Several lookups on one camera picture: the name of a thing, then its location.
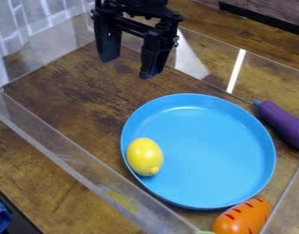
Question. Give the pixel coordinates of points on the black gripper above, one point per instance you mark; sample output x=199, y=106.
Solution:
x=113, y=18

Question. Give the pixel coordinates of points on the blue round plastic tray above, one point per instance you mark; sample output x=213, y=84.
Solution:
x=219, y=153

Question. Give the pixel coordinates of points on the clear acrylic enclosure wall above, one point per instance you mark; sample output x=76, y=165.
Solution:
x=66, y=101

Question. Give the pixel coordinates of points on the orange toy carrot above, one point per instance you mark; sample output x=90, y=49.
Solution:
x=243, y=218

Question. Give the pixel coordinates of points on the blue object at corner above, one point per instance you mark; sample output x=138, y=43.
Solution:
x=6, y=218

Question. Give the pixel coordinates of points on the yellow toy lemon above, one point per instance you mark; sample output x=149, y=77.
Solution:
x=145, y=156

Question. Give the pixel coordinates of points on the purple toy eggplant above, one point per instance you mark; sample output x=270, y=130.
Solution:
x=282, y=121

